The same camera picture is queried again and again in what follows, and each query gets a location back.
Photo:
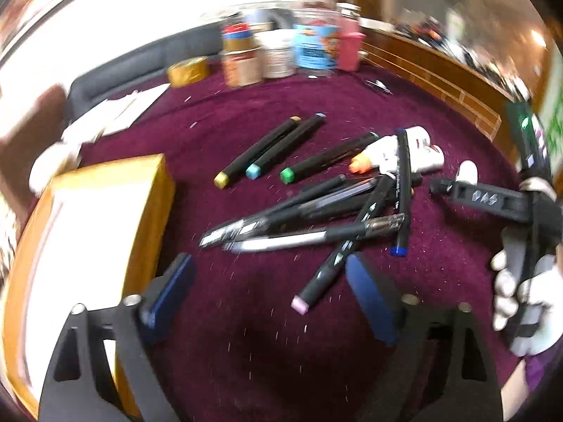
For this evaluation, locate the large white spray bottle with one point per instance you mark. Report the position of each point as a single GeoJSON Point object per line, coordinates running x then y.
{"type": "Point", "coordinates": [422, 160]}

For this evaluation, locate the purple sleeved right forearm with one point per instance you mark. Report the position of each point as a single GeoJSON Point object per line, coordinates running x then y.
{"type": "Point", "coordinates": [525, 380]}

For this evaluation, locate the red lidded clear jar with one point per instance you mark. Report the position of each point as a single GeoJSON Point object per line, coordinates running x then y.
{"type": "Point", "coordinates": [316, 0]}

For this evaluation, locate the crumpled white tissue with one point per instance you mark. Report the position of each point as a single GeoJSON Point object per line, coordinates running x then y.
{"type": "Point", "coordinates": [59, 158]}

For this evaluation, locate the gold edged white box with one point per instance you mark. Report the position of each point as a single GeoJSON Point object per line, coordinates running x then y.
{"type": "Point", "coordinates": [93, 238]}

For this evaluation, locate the orange capped white bottle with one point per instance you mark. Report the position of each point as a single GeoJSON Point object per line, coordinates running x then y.
{"type": "Point", "coordinates": [374, 154]}

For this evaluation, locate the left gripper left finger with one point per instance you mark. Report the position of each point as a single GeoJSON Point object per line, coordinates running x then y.
{"type": "Point", "coordinates": [164, 297]}

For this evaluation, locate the white paper sheets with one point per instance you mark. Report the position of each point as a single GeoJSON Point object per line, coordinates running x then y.
{"type": "Point", "coordinates": [112, 116]}

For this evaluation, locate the pink capped black marker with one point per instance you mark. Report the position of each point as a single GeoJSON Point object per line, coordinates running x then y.
{"type": "Point", "coordinates": [329, 271]}

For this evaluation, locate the black camera box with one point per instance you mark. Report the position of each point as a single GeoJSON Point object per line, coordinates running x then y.
{"type": "Point", "coordinates": [529, 137]}

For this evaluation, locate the white labelled pill bottle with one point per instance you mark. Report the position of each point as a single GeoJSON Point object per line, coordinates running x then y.
{"type": "Point", "coordinates": [417, 137]}

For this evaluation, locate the purple table cloth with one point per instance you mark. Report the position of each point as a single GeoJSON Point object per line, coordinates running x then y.
{"type": "Point", "coordinates": [237, 351]}

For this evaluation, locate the white plastic tub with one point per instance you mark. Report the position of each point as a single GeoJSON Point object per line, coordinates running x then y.
{"type": "Point", "coordinates": [277, 53]}

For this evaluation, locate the wooden brick pattern counter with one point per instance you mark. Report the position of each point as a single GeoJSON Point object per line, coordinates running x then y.
{"type": "Point", "coordinates": [480, 101]}

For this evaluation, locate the blue cartoon label tub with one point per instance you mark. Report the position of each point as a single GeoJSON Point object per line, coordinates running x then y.
{"type": "Point", "coordinates": [316, 40]}

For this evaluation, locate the pink sleeved flask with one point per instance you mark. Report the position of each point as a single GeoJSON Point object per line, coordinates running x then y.
{"type": "Point", "coordinates": [351, 37]}

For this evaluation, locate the silver black gel pen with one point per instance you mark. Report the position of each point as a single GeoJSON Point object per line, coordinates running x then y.
{"type": "Point", "coordinates": [328, 193]}

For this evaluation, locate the dark blue capped marker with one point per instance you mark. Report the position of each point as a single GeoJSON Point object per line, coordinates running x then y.
{"type": "Point", "coordinates": [403, 193]}

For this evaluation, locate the light blue capped marker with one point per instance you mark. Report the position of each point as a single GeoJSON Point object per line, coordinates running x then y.
{"type": "Point", "coordinates": [286, 145]}

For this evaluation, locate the clear capped black pen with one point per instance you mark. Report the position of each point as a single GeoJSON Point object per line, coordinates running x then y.
{"type": "Point", "coordinates": [362, 230]}

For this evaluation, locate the dark grey sofa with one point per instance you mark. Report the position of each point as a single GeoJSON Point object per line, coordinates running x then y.
{"type": "Point", "coordinates": [139, 66]}

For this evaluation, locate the green capped black marker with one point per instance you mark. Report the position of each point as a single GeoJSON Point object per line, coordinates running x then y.
{"type": "Point", "coordinates": [326, 159]}

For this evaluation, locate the yellow capped black marker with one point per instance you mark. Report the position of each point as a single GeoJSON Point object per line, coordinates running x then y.
{"type": "Point", "coordinates": [244, 160]}

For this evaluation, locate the brown contents clear container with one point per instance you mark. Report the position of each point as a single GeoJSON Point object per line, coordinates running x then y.
{"type": "Point", "coordinates": [241, 68]}

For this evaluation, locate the white gloved right hand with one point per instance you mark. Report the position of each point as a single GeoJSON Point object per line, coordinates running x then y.
{"type": "Point", "coordinates": [527, 299]}

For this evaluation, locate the brown armchair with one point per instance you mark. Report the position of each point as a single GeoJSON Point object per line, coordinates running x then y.
{"type": "Point", "coordinates": [40, 127]}

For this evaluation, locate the gold tape roll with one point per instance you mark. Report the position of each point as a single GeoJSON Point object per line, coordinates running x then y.
{"type": "Point", "coordinates": [188, 71]}

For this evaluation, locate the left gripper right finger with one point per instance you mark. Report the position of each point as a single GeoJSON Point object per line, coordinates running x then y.
{"type": "Point", "coordinates": [379, 300]}

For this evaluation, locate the amber jar blue red lid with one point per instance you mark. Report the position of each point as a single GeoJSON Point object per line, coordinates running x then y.
{"type": "Point", "coordinates": [237, 37]}

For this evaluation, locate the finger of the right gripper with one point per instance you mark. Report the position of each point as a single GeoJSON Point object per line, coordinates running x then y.
{"type": "Point", "coordinates": [456, 191]}

